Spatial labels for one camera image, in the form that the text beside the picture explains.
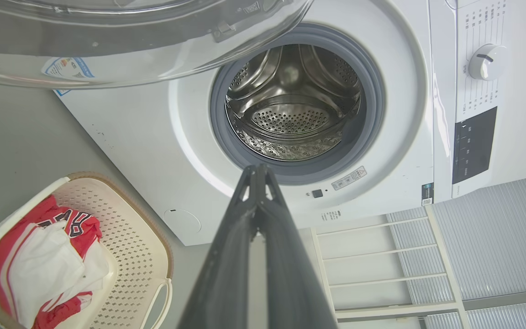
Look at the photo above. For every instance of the cream plastic laundry basket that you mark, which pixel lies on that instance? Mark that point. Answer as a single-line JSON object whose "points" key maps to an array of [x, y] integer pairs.
{"points": [[130, 237]]}

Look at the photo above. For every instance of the white front-load washing machine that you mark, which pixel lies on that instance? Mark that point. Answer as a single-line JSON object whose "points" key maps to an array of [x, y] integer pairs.
{"points": [[153, 151]]}

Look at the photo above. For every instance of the red and white jersey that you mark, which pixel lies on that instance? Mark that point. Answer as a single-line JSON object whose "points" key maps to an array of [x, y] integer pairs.
{"points": [[48, 260]]}

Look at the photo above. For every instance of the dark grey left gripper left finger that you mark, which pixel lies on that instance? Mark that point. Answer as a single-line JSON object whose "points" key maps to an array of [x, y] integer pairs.
{"points": [[226, 274]]}

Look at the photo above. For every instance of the round black glass washer door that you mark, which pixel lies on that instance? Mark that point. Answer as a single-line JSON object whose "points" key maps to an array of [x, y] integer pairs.
{"points": [[107, 45]]}

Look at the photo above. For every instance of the blue energy label sticker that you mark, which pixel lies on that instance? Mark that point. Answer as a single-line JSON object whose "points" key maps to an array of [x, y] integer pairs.
{"points": [[69, 68]]}

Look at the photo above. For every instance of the white metal frame rack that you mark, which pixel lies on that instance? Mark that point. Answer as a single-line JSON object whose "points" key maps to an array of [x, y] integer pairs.
{"points": [[441, 256]]}

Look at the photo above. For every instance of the black washer display panel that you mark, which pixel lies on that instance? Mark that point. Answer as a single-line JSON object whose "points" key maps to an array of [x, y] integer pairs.
{"points": [[474, 146]]}

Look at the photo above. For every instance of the steel perforated washer drum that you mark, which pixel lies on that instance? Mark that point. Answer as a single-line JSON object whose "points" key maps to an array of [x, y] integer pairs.
{"points": [[290, 119]]}

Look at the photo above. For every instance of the grey warning sticker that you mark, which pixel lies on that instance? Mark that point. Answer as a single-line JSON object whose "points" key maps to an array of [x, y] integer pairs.
{"points": [[349, 178]]}

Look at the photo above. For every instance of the grey ribbed panel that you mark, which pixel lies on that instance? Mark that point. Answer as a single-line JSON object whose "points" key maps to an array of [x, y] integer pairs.
{"points": [[505, 237]]}

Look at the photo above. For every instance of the round white filter cover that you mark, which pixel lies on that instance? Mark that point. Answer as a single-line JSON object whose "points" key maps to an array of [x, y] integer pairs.
{"points": [[182, 222]]}

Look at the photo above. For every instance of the black QR code sticker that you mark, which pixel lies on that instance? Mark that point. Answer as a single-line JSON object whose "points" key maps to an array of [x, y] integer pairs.
{"points": [[428, 194]]}

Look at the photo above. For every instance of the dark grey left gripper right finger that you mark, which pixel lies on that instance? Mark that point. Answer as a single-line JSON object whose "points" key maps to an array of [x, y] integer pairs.
{"points": [[290, 278]]}

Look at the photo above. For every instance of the white round control knob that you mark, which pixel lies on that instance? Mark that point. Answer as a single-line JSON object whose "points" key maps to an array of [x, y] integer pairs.
{"points": [[486, 62]]}

